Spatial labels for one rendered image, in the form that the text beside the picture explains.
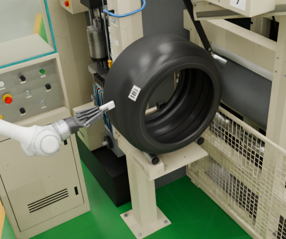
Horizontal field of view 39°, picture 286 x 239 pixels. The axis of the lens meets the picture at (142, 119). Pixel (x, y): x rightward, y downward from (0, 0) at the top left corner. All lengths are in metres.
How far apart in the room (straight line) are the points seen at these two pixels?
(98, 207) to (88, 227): 0.20
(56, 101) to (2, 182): 0.60
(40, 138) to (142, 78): 0.52
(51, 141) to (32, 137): 0.08
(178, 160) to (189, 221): 0.86
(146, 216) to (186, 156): 0.78
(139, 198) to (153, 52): 1.20
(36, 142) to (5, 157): 1.01
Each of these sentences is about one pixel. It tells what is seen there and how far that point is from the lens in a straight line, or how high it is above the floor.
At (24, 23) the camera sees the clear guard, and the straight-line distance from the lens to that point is 2.32.
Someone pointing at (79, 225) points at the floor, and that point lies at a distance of 3.05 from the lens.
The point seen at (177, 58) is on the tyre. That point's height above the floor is 1.43.
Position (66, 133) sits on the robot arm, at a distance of 1.79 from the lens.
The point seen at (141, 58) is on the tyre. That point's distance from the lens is 1.83.
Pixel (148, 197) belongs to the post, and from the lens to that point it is 2.77.
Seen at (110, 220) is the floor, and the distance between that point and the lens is 3.03.
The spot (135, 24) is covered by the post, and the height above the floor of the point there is 1.47.
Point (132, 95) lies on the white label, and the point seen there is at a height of 1.32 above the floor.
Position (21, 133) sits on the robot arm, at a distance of 1.64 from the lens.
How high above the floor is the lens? 2.22
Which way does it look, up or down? 34 degrees down
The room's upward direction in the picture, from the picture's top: 5 degrees counter-clockwise
